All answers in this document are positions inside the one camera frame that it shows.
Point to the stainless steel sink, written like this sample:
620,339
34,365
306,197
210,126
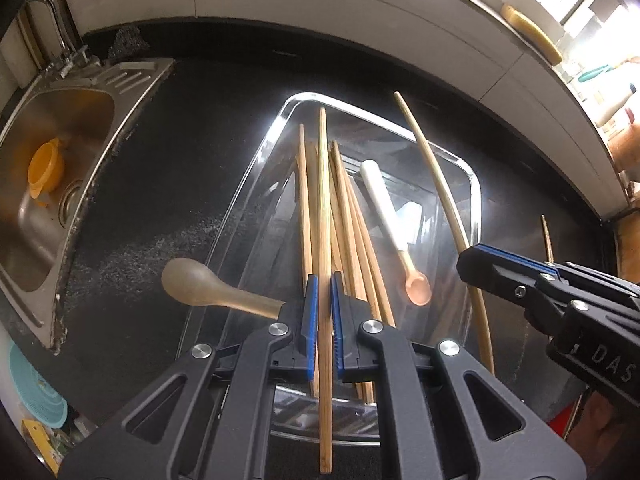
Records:
30,240

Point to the thin bamboo stick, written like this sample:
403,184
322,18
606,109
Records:
547,240

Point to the black scrubber sponge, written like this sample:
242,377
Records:
125,42

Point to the white bottle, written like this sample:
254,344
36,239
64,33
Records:
615,102

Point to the orange plastic cup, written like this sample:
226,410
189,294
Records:
45,170

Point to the teal plastic item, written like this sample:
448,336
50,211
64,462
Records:
592,74

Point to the clear plastic tray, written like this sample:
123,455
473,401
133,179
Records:
435,240

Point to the bamboo chopstick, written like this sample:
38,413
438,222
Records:
324,200

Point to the bunch of bamboo chopsticks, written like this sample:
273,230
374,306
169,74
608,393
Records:
352,245

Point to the beige plastic spoon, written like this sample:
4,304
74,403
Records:
195,282

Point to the chrome faucet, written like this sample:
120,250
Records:
60,30

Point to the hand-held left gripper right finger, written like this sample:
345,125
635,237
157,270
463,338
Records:
336,320

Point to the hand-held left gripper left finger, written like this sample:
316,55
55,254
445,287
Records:
312,320

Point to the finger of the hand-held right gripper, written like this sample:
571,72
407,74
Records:
500,272

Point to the teal round strainer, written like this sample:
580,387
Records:
37,395

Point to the long curved bamboo stick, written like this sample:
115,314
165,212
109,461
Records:
483,330

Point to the brown jar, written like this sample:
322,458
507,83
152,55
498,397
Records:
629,155

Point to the yellow package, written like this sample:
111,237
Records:
37,440

